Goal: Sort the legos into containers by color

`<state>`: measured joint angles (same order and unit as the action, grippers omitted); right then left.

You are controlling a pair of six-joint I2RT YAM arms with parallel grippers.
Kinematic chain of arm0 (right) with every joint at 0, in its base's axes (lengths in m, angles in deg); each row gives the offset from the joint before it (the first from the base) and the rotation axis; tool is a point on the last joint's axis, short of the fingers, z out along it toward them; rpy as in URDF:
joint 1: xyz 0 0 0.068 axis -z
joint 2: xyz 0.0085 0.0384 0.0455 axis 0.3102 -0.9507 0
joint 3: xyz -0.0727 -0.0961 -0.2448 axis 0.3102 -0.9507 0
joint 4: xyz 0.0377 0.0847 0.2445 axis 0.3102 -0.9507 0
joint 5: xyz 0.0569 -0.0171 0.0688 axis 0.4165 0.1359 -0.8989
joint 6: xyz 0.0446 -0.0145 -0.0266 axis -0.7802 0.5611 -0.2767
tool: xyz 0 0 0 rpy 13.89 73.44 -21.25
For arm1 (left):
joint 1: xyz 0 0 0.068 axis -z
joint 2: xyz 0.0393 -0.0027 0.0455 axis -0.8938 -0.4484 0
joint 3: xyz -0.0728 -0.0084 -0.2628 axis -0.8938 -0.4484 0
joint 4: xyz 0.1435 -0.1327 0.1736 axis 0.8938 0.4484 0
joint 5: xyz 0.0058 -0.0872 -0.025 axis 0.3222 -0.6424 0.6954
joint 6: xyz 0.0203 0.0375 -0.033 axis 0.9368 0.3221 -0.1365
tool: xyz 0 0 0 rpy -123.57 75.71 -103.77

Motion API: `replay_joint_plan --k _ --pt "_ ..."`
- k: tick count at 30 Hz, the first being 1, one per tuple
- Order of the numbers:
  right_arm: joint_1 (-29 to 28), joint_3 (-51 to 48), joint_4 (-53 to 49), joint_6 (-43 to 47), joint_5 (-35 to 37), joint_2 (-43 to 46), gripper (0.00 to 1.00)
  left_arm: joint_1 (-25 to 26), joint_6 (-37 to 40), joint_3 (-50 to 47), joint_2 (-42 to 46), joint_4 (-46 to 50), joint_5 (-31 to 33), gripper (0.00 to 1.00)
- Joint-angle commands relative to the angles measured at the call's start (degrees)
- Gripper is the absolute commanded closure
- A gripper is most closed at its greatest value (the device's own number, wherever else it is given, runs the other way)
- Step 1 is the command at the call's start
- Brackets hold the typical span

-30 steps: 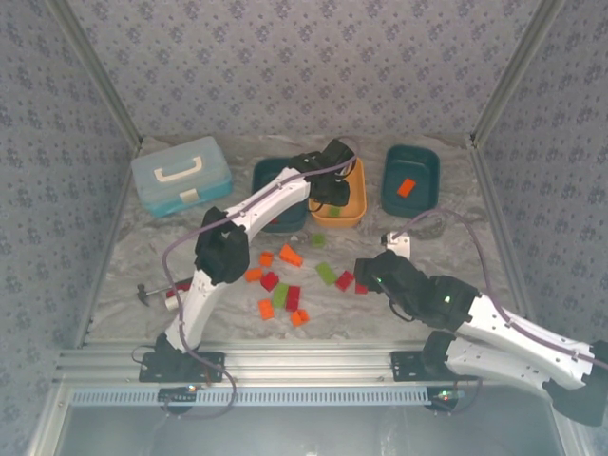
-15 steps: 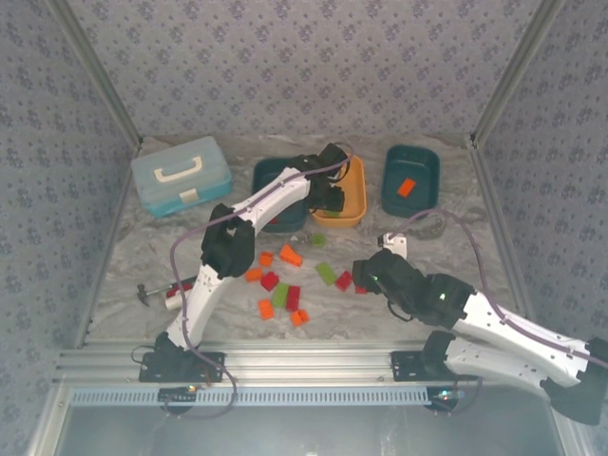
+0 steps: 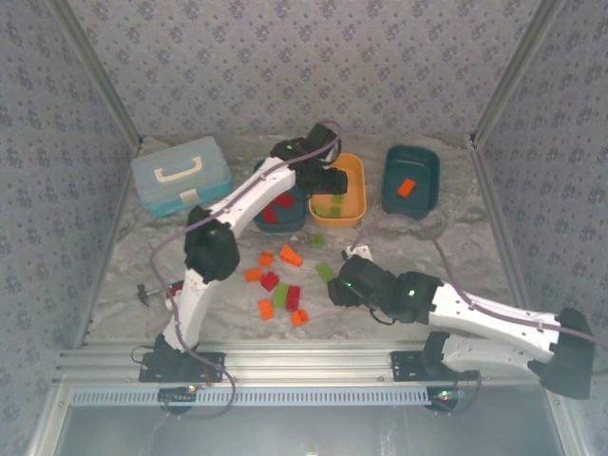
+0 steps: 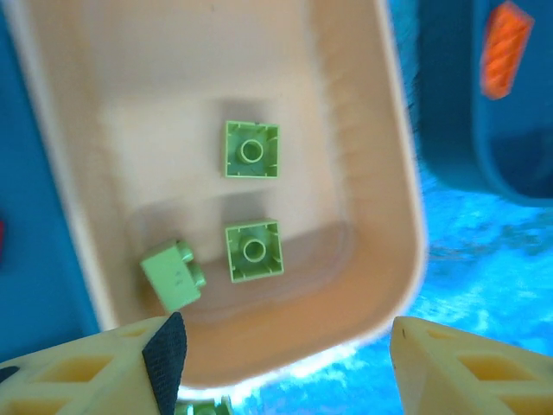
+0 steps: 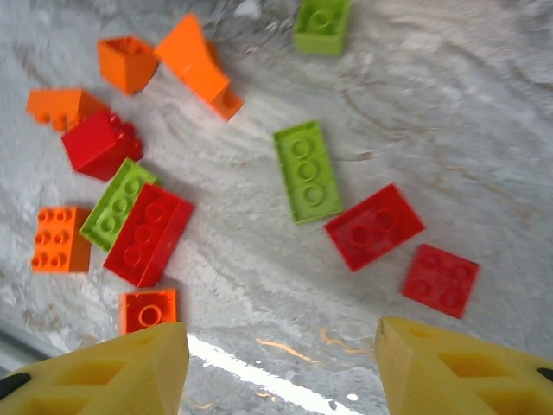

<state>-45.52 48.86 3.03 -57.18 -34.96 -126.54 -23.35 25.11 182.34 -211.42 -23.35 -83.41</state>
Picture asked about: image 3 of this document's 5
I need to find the orange plastic bin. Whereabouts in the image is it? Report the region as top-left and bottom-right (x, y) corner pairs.
(307, 151), (369, 228)

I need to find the dark green plastic bin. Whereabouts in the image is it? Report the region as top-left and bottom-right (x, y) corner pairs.
(381, 143), (442, 220)
(251, 159), (309, 235)

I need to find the small controller board with LED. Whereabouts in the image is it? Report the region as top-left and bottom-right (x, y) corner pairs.
(159, 385), (200, 405)
(427, 387), (465, 405)

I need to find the light blue plastic toolbox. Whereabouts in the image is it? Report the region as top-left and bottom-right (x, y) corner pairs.
(130, 136), (234, 219)

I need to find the small toy hammer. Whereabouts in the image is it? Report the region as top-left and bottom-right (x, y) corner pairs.
(136, 283), (184, 308)

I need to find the thin black cable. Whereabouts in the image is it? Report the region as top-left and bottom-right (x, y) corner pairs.
(369, 306), (398, 327)

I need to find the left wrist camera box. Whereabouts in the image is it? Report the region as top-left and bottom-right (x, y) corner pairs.
(307, 122), (342, 162)

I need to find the aluminium front frame rail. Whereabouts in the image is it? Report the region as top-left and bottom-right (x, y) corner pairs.
(51, 339), (523, 384)

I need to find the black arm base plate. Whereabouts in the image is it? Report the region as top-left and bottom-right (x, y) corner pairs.
(389, 351), (428, 381)
(139, 351), (226, 383)

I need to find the slotted grey cable duct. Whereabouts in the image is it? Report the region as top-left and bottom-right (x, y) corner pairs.
(66, 387), (431, 408)

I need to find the aluminium side rail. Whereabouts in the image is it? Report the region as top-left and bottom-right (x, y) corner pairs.
(467, 137), (531, 310)
(73, 142), (143, 348)

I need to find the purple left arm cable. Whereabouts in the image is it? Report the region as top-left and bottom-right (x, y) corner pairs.
(147, 121), (344, 420)

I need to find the aluminium corner post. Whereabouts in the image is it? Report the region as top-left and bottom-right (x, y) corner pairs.
(47, 0), (144, 146)
(468, 0), (566, 146)

